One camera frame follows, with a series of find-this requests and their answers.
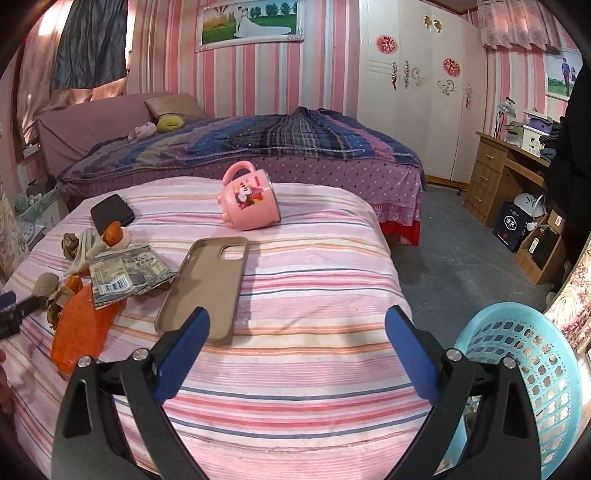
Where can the black garment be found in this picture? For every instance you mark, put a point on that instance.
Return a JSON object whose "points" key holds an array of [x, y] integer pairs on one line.
{"points": [[570, 184]]}

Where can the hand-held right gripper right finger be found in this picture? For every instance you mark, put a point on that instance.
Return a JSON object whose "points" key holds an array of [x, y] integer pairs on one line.
{"points": [[411, 350]]}

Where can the beige phone case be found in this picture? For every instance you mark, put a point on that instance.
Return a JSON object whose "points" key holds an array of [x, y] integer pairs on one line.
{"points": [[203, 286]]}

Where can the white wardrobe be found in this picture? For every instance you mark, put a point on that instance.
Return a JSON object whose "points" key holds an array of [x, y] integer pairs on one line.
{"points": [[415, 124]]}

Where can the silver desk lamp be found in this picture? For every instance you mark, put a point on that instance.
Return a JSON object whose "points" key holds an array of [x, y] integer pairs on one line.
{"points": [[505, 108]]}

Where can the pile of folded clothes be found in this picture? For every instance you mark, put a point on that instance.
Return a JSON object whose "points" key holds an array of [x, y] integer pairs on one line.
{"points": [[550, 145]]}

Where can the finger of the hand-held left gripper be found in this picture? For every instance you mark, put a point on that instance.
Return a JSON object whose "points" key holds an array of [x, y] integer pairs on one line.
{"points": [[23, 308]]}

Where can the white round appliance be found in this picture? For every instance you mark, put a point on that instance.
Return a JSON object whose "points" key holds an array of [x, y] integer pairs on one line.
{"points": [[526, 203]]}

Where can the pink bundled cloth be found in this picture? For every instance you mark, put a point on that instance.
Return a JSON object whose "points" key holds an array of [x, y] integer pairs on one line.
{"points": [[141, 132]]}

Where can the small framed wall photo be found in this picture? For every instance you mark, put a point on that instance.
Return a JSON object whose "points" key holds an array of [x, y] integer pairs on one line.
{"points": [[561, 74]]}

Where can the dark grey curtain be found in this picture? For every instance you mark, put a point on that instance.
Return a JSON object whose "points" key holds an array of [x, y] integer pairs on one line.
{"points": [[92, 41]]}

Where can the orange plastic bag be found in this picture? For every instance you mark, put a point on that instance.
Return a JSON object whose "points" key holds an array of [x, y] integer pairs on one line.
{"points": [[81, 332]]}

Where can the small orange peel piece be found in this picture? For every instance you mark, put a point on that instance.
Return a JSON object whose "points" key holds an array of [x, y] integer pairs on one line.
{"points": [[74, 281]]}

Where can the plaid purple blue quilt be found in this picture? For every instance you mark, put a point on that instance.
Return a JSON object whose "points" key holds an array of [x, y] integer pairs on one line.
{"points": [[277, 134]]}

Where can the beige pillow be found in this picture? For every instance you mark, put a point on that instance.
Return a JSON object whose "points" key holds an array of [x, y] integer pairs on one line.
{"points": [[178, 106]]}

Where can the black printed box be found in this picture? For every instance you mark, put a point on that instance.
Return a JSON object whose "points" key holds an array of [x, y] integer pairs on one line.
{"points": [[510, 226]]}

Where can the pink striped cloth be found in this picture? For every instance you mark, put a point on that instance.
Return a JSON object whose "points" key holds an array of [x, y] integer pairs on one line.
{"points": [[300, 323]]}

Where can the pink covered headboard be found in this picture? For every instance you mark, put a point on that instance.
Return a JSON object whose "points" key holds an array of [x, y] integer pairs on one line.
{"points": [[83, 129]]}

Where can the wooden desk with drawers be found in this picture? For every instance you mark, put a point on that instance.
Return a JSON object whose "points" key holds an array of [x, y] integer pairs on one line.
{"points": [[485, 175]]}

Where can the floral curtain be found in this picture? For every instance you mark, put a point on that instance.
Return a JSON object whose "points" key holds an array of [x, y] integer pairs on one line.
{"points": [[9, 235], [572, 300]]}

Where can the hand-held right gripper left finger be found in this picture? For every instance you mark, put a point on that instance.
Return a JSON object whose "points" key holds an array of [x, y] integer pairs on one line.
{"points": [[184, 350]]}

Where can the framed wedding photo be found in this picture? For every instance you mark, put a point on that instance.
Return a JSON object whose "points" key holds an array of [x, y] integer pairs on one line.
{"points": [[249, 23]]}

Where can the silver snack wrapper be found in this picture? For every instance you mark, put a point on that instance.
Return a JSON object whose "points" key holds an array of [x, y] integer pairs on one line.
{"points": [[134, 272]]}

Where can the white nightstand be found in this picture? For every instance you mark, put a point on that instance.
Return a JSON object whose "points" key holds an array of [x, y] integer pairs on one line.
{"points": [[41, 212]]}

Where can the pink satin curtain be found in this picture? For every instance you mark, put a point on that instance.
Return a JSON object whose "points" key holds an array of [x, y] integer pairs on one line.
{"points": [[41, 69]]}

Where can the yellow-green plush toy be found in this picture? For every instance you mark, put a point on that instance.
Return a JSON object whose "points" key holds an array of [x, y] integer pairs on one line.
{"points": [[170, 123]]}

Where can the pink curtain valance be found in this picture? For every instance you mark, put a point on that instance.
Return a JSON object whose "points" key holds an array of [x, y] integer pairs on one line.
{"points": [[517, 23]]}

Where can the black rectangular case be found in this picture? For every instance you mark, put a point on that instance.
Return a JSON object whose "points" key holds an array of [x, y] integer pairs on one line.
{"points": [[111, 210]]}

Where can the open wooden crate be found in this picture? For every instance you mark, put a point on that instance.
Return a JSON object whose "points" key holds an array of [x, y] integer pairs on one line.
{"points": [[545, 272]]}

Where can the white storage box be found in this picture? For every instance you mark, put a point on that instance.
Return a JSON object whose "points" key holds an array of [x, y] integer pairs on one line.
{"points": [[531, 137]]}

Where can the light blue plastic basket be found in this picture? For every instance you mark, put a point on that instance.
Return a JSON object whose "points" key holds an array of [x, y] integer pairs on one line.
{"points": [[549, 369]]}

